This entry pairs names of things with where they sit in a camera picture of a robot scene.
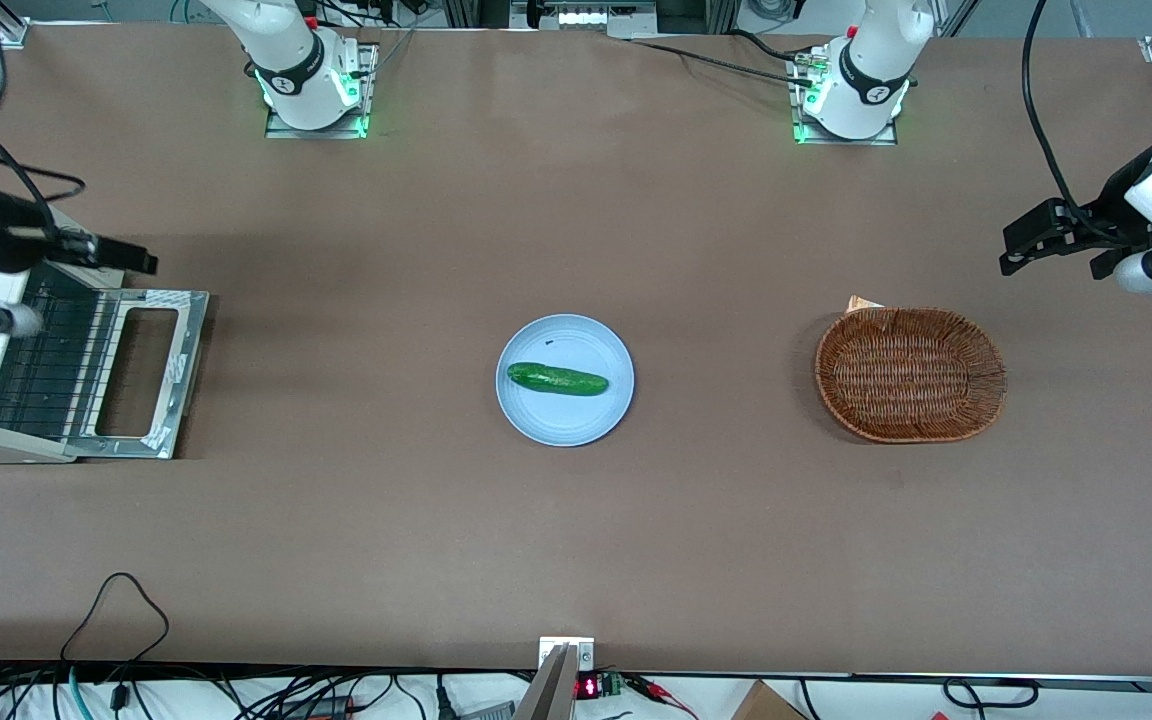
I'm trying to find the toaster oven glass door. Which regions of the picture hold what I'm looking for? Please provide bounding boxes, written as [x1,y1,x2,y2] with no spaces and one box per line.
[64,288,211,461]

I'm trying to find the brown oval wicker basket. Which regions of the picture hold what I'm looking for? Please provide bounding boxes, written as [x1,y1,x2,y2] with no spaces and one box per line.
[815,307,1008,444]

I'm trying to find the green cucumber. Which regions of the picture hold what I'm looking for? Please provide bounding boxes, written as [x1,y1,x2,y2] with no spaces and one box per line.
[507,362,610,397]

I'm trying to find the light blue round plate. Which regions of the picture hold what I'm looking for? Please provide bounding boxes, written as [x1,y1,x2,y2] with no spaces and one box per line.
[495,314,635,447]

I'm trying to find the brown cardboard box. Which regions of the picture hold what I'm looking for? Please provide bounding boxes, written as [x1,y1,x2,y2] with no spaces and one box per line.
[731,680,808,720]

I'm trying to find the wire oven rack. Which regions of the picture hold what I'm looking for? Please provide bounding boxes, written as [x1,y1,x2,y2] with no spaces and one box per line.
[0,265,127,441]

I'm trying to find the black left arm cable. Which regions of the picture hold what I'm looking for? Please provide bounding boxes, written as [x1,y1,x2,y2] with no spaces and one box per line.
[1022,0,1127,241]

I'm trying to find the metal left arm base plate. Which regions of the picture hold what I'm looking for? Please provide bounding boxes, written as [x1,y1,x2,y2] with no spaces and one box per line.
[788,45,900,148]

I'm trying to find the black looped thin cable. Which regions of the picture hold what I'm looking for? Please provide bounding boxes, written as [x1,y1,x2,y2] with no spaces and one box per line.
[60,572,171,666]

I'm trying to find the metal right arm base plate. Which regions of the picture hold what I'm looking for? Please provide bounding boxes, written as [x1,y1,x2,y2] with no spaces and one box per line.
[264,42,380,140]

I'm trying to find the short black table cable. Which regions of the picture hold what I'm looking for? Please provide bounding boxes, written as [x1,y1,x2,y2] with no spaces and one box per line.
[729,30,814,63]

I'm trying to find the long black table cable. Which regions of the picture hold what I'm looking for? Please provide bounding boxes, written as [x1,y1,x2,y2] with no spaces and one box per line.
[630,40,819,87]

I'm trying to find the black coiled floor cable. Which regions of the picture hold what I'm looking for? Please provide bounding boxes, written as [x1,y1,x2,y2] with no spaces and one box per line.
[941,677,1041,710]

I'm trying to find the red clip wires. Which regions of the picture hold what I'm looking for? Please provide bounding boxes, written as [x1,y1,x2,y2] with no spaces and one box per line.
[624,674,699,720]

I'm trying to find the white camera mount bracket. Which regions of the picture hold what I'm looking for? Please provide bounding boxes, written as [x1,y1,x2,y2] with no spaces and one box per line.
[539,637,596,672]

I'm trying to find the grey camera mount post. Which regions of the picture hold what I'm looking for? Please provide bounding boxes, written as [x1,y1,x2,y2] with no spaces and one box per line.
[514,645,577,720]

